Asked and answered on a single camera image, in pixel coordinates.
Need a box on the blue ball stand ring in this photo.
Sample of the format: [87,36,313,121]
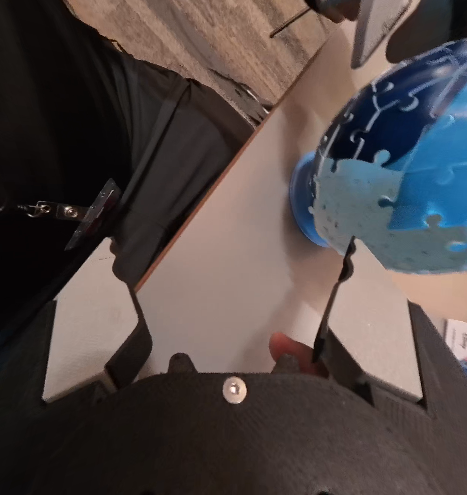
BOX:
[288,151,331,249]

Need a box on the white blue puzzle box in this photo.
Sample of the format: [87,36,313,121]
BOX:
[443,318,467,388]

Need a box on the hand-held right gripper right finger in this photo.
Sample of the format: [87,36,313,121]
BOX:
[312,236,424,403]

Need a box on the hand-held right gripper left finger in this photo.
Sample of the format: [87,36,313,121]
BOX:
[42,238,154,403]

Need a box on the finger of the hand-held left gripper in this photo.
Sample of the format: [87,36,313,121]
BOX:
[350,0,412,70]

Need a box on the person's right hand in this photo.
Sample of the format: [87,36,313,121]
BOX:
[269,332,329,378]

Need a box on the black badge with metal clip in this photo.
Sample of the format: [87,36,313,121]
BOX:
[17,178,123,252]

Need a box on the blue puzzle ball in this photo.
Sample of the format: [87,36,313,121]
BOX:
[309,38,467,276]

